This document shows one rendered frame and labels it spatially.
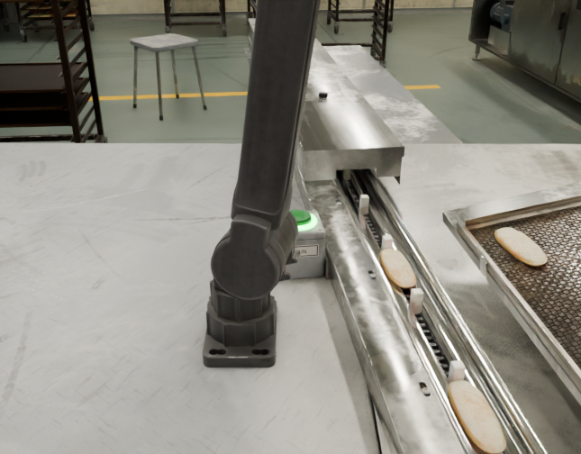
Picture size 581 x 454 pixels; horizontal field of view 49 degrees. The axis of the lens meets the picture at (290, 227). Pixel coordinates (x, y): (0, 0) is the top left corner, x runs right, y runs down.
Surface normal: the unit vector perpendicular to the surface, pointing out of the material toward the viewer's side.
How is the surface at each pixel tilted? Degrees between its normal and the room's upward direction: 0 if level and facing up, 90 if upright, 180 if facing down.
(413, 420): 0
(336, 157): 90
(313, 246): 90
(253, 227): 90
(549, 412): 0
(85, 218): 0
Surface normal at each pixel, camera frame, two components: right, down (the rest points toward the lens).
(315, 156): 0.14, 0.47
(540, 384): 0.00, -0.88
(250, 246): -0.23, 0.46
